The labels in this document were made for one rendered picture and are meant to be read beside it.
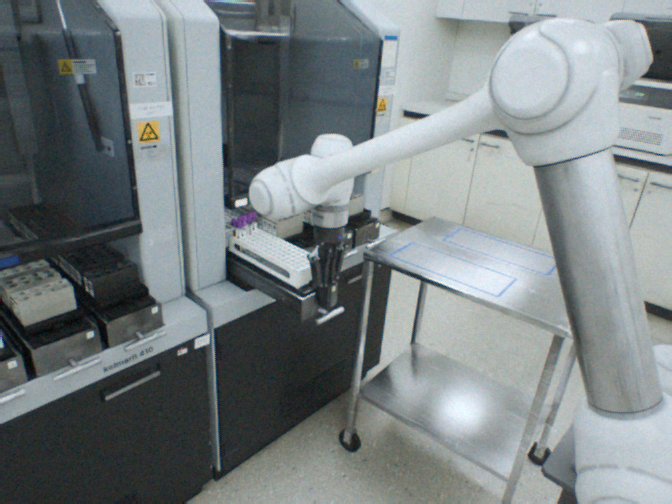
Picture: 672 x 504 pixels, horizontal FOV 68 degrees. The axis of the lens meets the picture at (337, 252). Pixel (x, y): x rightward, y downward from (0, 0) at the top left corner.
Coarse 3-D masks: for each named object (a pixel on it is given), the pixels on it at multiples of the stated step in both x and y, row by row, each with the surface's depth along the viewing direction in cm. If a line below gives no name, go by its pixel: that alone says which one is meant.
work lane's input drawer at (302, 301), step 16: (240, 272) 141; (256, 272) 137; (256, 288) 138; (272, 288) 133; (288, 288) 130; (304, 288) 128; (336, 288) 135; (288, 304) 130; (304, 304) 127; (304, 320) 129; (320, 320) 127
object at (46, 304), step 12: (48, 288) 107; (60, 288) 108; (72, 288) 110; (24, 300) 103; (36, 300) 104; (48, 300) 106; (60, 300) 108; (72, 300) 110; (24, 312) 103; (36, 312) 105; (48, 312) 107; (60, 312) 109; (24, 324) 104
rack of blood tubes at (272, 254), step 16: (240, 240) 141; (256, 240) 141; (272, 240) 142; (256, 256) 140; (272, 256) 133; (288, 256) 134; (304, 256) 135; (272, 272) 134; (288, 272) 137; (304, 272) 128
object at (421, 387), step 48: (432, 240) 162; (480, 240) 164; (480, 288) 134; (528, 288) 136; (384, 384) 178; (432, 384) 179; (480, 384) 181; (432, 432) 158; (480, 432) 160; (528, 432) 133
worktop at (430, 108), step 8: (408, 104) 369; (416, 104) 372; (424, 104) 375; (432, 104) 378; (440, 104) 381; (448, 104) 384; (424, 112) 352; (432, 112) 348; (616, 152) 277; (624, 152) 274; (632, 152) 272; (640, 152) 272; (648, 152) 274; (648, 160) 267; (656, 160) 265; (664, 160) 262
